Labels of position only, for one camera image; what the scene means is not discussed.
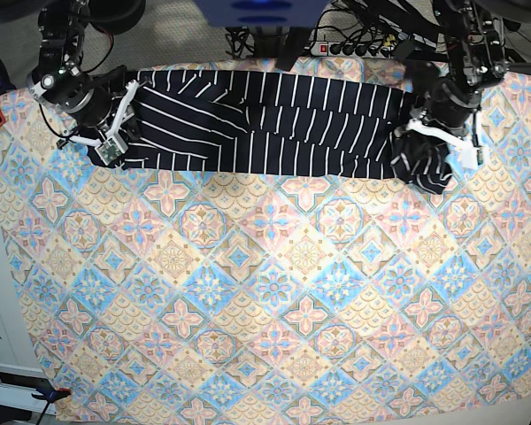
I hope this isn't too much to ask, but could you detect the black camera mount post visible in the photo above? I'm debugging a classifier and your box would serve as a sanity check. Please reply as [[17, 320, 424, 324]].
[[275, 27, 312, 72]]

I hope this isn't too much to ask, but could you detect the patterned tablecloth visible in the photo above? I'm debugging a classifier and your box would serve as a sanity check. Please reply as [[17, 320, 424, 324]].
[[0, 73, 531, 424]]

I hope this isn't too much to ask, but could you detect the white power strip red switch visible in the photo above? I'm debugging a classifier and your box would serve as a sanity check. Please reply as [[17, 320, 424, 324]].
[[310, 41, 393, 58]]

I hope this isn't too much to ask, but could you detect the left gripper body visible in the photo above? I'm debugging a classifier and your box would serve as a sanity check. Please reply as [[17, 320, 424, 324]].
[[410, 77, 482, 137]]

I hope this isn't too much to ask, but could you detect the black round stool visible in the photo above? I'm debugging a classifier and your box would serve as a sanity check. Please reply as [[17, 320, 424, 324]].
[[88, 0, 146, 35]]

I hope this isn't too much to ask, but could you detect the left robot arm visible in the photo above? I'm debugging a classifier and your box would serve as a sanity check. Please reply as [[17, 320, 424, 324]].
[[405, 1, 508, 170]]

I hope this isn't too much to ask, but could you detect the blue clamp orange tip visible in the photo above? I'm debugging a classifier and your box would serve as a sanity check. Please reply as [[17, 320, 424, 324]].
[[31, 386, 72, 404]]

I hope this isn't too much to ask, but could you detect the white wall vent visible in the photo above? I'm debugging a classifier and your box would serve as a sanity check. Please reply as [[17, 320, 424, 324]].
[[0, 363, 49, 413]]

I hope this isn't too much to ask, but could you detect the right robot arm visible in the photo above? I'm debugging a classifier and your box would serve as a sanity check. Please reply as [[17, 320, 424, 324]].
[[27, 1, 146, 166]]

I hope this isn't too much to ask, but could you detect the navy white striped T-shirt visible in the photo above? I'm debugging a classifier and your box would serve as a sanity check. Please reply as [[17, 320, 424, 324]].
[[112, 70, 452, 195]]

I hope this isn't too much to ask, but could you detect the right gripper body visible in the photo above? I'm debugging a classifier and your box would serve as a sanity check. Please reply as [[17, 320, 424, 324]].
[[27, 66, 131, 142]]

